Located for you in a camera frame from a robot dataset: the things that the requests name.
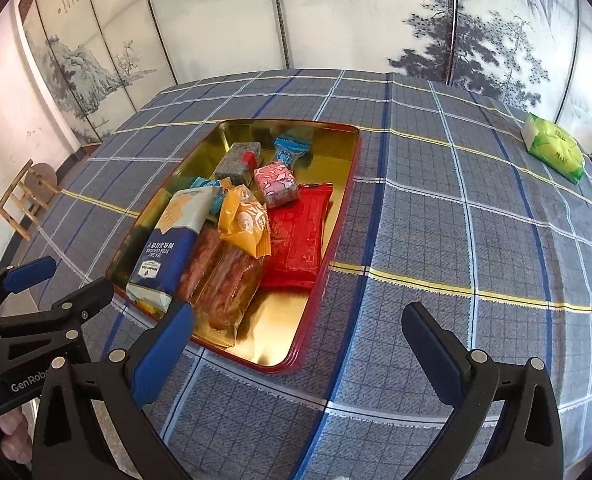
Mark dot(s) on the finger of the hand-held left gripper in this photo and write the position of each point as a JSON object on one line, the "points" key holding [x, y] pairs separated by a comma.
{"points": [[91, 295], [26, 275]]}

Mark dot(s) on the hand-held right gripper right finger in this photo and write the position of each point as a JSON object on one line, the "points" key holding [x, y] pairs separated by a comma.
{"points": [[438, 360]]}

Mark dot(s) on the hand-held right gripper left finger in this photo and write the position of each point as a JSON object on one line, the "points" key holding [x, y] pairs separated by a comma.
{"points": [[161, 355]]}

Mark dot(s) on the navy cracker packet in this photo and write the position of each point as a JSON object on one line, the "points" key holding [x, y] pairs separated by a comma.
{"points": [[166, 255]]}

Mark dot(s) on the clear sausage packet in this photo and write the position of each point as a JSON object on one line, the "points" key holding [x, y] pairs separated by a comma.
{"points": [[201, 260], [231, 290]]}

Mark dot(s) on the orange snack packet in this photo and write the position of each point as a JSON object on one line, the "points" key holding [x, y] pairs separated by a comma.
{"points": [[243, 222]]}

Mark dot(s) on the small blue candy packet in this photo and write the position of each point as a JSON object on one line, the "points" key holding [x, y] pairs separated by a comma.
{"points": [[221, 200], [203, 183]]}

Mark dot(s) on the red snack packet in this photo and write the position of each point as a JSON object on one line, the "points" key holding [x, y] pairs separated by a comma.
{"points": [[296, 240]]}

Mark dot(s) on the clear packet grey contents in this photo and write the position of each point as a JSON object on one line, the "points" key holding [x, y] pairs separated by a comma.
{"points": [[236, 167]]}

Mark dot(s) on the pink patterned snack packet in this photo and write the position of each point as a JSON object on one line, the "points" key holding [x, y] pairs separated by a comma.
{"points": [[276, 185]]}

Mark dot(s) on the red tin box gold inside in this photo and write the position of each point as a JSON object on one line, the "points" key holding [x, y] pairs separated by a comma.
{"points": [[321, 160]]}

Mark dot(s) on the blue packet dark candy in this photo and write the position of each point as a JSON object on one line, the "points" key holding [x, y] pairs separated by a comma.
{"points": [[292, 150]]}

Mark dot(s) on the person's left hand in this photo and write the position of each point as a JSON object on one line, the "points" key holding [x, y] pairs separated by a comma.
{"points": [[16, 435]]}

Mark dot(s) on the small wooden stool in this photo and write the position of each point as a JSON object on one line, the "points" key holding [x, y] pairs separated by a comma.
{"points": [[36, 180]]}

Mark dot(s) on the plaid grey blue tablecloth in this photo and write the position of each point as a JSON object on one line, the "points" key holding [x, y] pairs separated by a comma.
{"points": [[451, 235]]}

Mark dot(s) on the green tissue pack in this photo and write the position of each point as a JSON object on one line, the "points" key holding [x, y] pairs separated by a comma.
{"points": [[556, 147]]}

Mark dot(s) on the ink landscape folding screen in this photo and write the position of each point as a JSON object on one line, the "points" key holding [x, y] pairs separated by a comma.
{"points": [[326, 20]]}

